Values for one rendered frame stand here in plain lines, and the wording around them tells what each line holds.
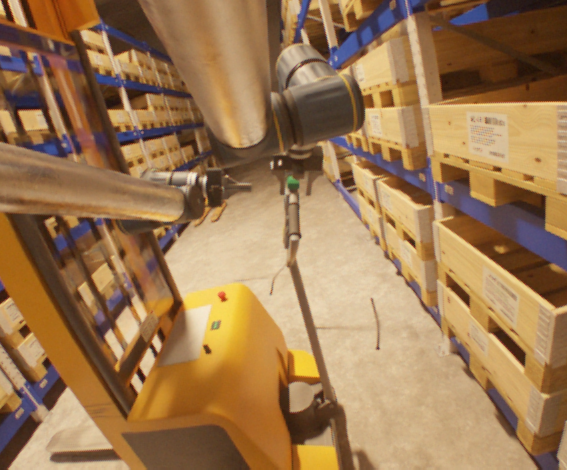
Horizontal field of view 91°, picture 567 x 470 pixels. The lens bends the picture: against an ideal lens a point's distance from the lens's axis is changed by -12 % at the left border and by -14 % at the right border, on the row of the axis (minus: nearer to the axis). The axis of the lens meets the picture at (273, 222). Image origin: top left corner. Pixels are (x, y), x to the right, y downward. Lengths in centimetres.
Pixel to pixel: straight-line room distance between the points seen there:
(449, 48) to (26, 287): 203
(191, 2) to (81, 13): 141
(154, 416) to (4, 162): 88
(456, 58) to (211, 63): 171
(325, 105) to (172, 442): 110
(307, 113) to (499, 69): 161
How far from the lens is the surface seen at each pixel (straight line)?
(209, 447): 122
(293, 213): 97
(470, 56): 197
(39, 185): 56
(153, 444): 127
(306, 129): 55
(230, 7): 26
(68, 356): 118
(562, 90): 196
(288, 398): 161
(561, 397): 140
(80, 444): 262
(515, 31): 213
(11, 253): 107
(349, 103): 56
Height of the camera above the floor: 164
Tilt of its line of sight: 18 degrees down
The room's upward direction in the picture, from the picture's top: 16 degrees counter-clockwise
